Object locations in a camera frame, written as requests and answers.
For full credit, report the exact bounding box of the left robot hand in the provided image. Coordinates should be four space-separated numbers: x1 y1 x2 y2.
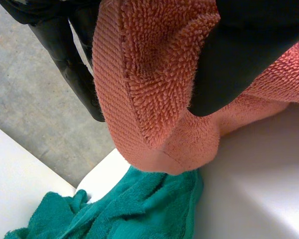
0 0 299 122

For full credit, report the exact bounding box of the coral towel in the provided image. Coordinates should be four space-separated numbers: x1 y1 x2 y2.
91 0 299 176

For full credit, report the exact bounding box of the teal towel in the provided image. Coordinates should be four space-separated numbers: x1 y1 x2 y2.
3 165 204 239

